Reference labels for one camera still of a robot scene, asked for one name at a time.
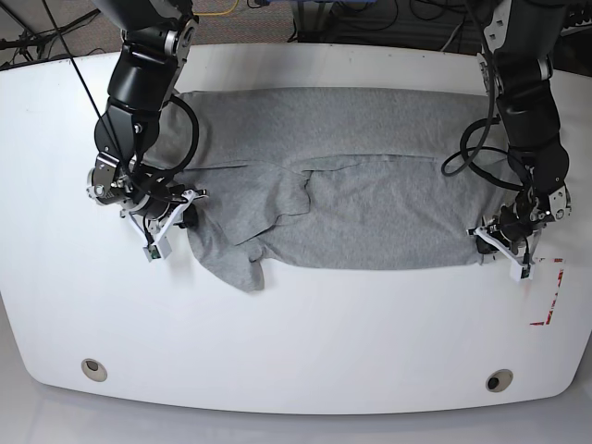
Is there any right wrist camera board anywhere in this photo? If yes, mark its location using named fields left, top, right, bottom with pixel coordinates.
left=142, top=244, right=161, bottom=262

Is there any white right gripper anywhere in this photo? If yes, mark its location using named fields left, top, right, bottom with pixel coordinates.
left=120, top=187, right=208, bottom=259

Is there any table cable grommet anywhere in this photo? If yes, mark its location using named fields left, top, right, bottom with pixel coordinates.
left=81, top=359, right=107, bottom=383
left=486, top=369, right=513, bottom=393

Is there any right table cable grommet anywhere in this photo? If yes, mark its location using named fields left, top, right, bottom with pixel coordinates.
left=486, top=369, right=513, bottom=393

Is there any left table cable grommet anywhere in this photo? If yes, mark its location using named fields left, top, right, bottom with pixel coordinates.
left=81, top=359, right=107, bottom=383

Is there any black tripod stand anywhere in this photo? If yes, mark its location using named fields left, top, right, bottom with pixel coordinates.
left=1, top=1, right=121, bottom=70

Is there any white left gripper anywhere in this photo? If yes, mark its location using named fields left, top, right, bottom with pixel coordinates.
left=466, top=226, right=541, bottom=281

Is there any red tape rectangle marking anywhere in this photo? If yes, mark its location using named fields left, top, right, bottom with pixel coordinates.
left=525, top=258, right=566, bottom=327

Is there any grey T-shirt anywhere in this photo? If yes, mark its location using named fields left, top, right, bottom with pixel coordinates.
left=177, top=88, right=514, bottom=291

